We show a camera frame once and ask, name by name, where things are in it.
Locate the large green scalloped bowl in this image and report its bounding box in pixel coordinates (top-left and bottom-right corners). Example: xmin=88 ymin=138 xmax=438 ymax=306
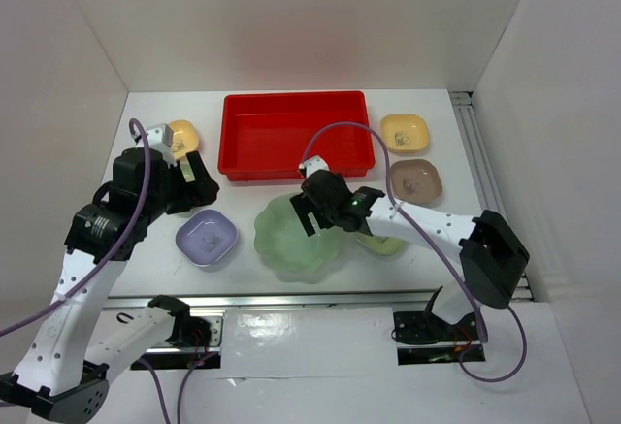
xmin=253 ymin=193 xmax=343 ymax=281

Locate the green square plate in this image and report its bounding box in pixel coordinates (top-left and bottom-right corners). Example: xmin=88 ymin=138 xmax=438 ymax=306
xmin=357 ymin=233 xmax=406 ymax=257

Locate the brown square plate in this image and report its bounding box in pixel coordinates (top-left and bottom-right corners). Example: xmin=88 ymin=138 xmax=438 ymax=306
xmin=390 ymin=159 xmax=443 ymax=205

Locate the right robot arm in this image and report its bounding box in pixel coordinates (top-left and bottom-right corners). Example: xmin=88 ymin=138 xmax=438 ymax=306
xmin=290 ymin=167 xmax=530 ymax=339

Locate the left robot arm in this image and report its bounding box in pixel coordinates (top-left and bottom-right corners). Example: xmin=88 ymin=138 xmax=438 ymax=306
xmin=1 ymin=147 xmax=219 ymax=423

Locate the red plastic bin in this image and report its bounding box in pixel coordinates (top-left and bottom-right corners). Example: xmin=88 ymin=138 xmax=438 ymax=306
xmin=218 ymin=90 xmax=375 ymax=181

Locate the yellow square plate left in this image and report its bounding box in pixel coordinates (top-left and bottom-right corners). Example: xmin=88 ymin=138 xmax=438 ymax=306
xmin=168 ymin=120 xmax=200 ymax=160

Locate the yellow square plate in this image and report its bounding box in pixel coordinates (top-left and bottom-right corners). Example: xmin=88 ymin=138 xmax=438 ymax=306
xmin=168 ymin=120 xmax=200 ymax=160
xmin=380 ymin=114 xmax=430 ymax=154

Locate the purple square plate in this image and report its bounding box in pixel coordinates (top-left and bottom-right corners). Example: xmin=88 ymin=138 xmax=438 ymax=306
xmin=175 ymin=209 xmax=239 ymax=267

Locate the yellow square plate right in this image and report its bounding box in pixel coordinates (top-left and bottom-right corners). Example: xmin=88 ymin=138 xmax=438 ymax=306
xmin=380 ymin=114 xmax=430 ymax=154

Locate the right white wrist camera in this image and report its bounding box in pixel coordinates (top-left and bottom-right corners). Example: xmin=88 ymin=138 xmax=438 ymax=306
xmin=298 ymin=155 xmax=330 ymax=179

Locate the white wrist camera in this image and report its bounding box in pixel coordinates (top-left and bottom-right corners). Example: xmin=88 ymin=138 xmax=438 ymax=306
xmin=146 ymin=123 xmax=176 ymax=165
xmin=298 ymin=155 xmax=330 ymax=179

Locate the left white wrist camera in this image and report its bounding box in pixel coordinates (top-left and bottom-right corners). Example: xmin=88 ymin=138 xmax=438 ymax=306
xmin=146 ymin=123 xmax=176 ymax=165

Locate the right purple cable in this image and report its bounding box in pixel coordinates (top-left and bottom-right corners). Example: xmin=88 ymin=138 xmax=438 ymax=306
xmin=300 ymin=121 xmax=528 ymax=384

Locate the purple cable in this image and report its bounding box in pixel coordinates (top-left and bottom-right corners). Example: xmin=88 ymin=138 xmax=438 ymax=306
xmin=0 ymin=118 xmax=219 ymax=424
xmin=300 ymin=121 xmax=528 ymax=384

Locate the aluminium rail front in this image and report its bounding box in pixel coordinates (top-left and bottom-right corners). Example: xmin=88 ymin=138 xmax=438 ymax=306
xmin=104 ymin=289 xmax=438 ymax=311

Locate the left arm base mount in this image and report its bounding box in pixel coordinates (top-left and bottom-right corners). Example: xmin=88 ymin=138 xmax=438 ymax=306
xmin=141 ymin=316 xmax=223 ymax=371

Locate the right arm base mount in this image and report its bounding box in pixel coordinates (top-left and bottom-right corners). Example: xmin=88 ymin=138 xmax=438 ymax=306
xmin=391 ymin=311 xmax=485 ymax=366

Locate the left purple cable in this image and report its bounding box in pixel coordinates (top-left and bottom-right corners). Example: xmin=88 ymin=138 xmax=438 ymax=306
xmin=0 ymin=118 xmax=219 ymax=424

